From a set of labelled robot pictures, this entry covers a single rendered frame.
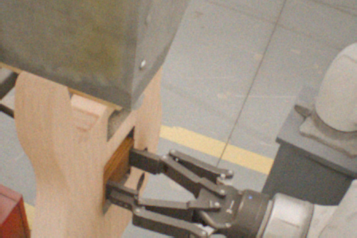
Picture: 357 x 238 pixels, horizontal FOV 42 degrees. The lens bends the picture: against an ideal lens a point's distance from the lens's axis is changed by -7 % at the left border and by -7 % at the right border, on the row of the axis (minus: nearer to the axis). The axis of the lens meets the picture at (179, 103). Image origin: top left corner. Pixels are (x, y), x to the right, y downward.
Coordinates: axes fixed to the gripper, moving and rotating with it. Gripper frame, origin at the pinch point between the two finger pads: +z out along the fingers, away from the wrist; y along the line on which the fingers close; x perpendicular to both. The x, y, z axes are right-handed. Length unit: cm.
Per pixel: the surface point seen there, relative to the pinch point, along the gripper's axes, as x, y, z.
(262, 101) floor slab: -91, 167, -8
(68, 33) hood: 34.4, -24.2, -5.3
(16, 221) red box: -48, 16, 33
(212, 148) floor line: -95, 124, 5
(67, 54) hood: 32.9, -24.1, -5.2
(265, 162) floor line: -95, 126, -20
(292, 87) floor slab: -90, 187, -21
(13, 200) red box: -42, 17, 35
